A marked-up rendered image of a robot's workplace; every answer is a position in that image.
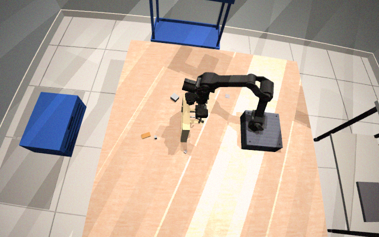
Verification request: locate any orange rectangular block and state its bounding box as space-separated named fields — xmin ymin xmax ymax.
xmin=141 ymin=132 xmax=151 ymax=139

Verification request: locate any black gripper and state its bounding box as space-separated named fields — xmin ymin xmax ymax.
xmin=195 ymin=91 xmax=210 ymax=118

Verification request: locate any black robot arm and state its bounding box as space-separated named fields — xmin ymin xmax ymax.
xmin=182 ymin=72 xmax=274 ymax=134

